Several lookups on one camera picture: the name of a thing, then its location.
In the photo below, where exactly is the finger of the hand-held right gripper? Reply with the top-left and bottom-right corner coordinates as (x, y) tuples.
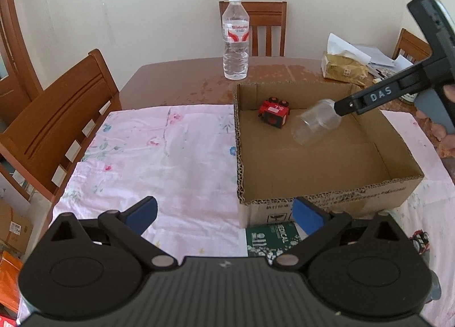
(333, 57), (433, 117)

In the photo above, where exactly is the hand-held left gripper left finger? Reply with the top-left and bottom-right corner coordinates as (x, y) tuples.
(50, 196), (178, 270)

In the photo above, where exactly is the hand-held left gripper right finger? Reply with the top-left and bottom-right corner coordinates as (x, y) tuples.
(275, 196), (409, 270)

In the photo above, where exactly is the green medical box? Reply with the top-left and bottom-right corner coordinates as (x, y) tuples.
(245, 221), (307, 266)

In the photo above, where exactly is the cardboard box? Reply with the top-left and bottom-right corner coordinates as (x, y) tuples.
(232, 80), (425, 229)

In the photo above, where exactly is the clear plastic jar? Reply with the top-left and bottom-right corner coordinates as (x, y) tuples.
(291, 98), (343, 146)

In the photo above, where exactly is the pile of papers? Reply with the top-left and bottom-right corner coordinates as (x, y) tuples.
(355, 43), (415, 77)

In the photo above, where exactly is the yellow tissue pack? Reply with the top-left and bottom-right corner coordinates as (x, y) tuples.
(321, 33), (371, 86)

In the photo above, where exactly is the pink floral cloth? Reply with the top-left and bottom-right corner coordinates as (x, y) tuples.
(17, 103), (455, 327)

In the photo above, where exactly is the red toy car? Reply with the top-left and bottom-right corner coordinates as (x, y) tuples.
(258, 97), (291, 129)

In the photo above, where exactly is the small red wheeled toy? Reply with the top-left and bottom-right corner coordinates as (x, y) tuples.
(408, 229), (430, 254)

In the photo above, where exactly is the wooden chair with paper tags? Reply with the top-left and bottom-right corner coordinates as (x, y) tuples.
(0, 49), (122, 204)

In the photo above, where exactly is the wooden slat-back chair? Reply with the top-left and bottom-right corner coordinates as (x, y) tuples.
(218, 0), (288, 58)

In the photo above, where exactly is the stack of cardboard cartons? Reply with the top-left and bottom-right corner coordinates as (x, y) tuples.
(0, 198), (35, 254)

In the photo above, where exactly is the clear water bottle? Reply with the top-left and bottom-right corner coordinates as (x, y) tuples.
(221, 0), (251, 81)

